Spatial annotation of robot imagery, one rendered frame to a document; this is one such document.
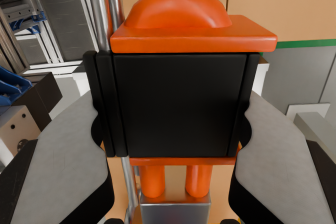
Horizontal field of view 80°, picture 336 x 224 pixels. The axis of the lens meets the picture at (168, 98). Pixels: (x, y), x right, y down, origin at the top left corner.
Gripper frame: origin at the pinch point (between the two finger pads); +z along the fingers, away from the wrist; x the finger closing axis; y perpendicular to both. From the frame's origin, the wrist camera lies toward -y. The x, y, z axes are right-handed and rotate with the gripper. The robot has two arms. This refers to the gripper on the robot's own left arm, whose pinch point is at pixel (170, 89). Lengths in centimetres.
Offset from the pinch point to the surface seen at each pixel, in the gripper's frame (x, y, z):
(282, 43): 71, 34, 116
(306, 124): 96, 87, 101
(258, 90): 34, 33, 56
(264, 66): 33, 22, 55
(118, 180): -13.1, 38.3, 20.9
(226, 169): 13.4, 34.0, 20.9
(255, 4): 28, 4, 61
